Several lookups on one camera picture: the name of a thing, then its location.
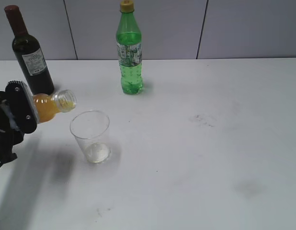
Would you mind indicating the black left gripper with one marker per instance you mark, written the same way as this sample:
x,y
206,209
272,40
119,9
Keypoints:
x,y
26,119

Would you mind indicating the green soda bottle yellow cap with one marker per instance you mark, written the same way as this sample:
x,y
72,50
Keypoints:
x,y
129,48

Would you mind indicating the transparent plastic cup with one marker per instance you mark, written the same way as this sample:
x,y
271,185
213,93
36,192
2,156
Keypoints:
x,y
91,131

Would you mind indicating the orange juice bottle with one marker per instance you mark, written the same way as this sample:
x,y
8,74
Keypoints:
x,y
50,105

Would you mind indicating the dark red wine bottle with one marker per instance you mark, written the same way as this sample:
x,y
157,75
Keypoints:
x,y
29,54

